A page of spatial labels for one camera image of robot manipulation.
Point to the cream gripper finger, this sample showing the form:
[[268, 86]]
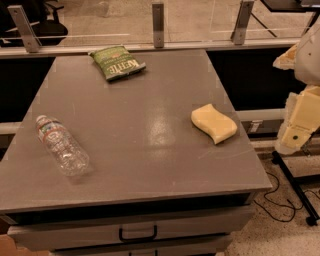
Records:
[[286, 60], [301, 120]]

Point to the clear plastic water bottle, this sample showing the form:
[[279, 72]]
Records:
[[70, 157]]

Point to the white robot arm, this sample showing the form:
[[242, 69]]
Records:
[[307, 60]]

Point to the dark background table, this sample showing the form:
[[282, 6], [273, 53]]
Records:
[[283, 19]]

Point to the black floor stand base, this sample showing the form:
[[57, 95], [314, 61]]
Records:
[[296, 182]]

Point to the yellow sponge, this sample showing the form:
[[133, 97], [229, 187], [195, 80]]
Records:
[[212, 122]]

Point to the grey drawer cabinet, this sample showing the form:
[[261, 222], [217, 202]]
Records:
[[148, 164]]

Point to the green Kettle chips bag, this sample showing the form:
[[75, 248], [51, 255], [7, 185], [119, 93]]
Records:
[[116, 62]]

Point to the black office chair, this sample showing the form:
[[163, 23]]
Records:
[[43, 18]]

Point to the right metal railing post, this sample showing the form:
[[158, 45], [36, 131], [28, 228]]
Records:
[[239, 32]]

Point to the metal railing post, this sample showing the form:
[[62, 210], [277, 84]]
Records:
[[28, 37], [158, 24], [239, 32]]

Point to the middle metal railing post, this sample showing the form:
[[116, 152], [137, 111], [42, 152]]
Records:
[[158, 24]]

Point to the black drawer handle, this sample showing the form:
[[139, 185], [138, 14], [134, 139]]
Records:
[[138, 235]]

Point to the left metal railing post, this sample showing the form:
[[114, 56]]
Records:
[[28, 37]]

